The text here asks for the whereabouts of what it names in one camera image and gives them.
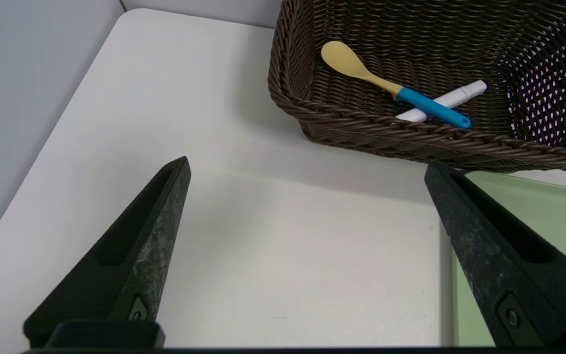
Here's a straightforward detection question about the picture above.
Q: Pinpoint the yellow spoon blue handle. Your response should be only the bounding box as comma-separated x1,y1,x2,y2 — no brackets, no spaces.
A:
321,40,472,129

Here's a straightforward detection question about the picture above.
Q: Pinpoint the dark brown wicker basket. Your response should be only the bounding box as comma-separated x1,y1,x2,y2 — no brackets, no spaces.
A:
267,0,566,174

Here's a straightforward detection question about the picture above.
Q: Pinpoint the light green plastic tray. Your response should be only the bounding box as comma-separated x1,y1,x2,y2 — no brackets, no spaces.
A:
453,170,566,348

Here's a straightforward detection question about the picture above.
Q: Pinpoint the white marker pen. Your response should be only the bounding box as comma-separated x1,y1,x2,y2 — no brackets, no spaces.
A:
395,80,488,123

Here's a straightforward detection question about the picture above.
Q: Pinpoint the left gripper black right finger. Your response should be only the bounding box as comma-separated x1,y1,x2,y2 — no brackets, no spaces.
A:
424,162,566,348

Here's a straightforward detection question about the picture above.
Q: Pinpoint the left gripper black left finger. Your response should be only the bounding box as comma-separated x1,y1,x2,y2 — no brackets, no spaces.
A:
23,156,192,349

